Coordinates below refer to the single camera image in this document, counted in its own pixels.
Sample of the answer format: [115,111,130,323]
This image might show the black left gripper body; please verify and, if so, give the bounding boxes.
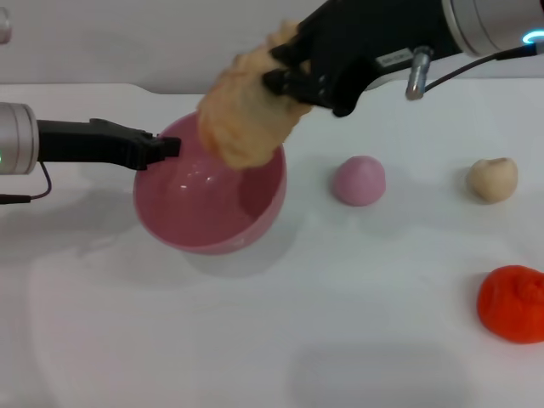
[36,118,166,172]

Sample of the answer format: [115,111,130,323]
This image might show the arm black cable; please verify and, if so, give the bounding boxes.
[0,160,53,206]
[404,43,544,102]

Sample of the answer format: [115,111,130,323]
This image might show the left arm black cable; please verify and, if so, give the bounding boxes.
[0,160,53,206]

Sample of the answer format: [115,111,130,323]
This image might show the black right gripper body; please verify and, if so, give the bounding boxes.
[296,0,463,118]

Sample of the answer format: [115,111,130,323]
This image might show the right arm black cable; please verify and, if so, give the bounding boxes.
[404,43,544,102]

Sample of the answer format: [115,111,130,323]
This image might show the pink plastic bowl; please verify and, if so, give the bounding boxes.
[133,113,288,256]

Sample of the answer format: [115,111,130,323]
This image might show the red orange bun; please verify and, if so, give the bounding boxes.
[476,264,544,344]

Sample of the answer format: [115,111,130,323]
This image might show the pink round bun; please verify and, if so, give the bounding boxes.
[331,155,387,208]

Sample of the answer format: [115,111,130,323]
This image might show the orange striped bread roll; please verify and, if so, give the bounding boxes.
[196,19,316,172]

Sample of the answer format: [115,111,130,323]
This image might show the beige round bun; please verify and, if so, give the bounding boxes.
[465,156,519,205]

